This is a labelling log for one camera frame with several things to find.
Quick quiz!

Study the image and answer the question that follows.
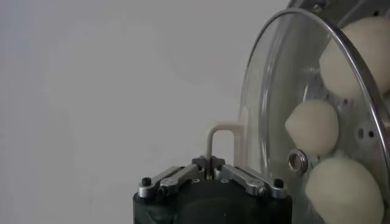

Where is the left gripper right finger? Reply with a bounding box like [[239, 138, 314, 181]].
[[211, 155, 288, 199]]

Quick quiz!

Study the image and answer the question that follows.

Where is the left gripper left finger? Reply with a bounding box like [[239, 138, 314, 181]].
[[137, 155, 211, 199]]

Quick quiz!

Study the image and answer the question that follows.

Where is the cream steamed baozi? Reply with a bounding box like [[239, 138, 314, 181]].
[[285, 99, 339, 159], [318, 15, 390, 100], [304, 156, 385, 224]]

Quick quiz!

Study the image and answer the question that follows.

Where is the glass lid with cream handle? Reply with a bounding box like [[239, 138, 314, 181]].
[[206, 7, 390, 224]]

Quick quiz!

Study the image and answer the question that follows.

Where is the stainless steel steamer basket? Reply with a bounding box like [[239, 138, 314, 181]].
[[286, 0, 390, 224]]

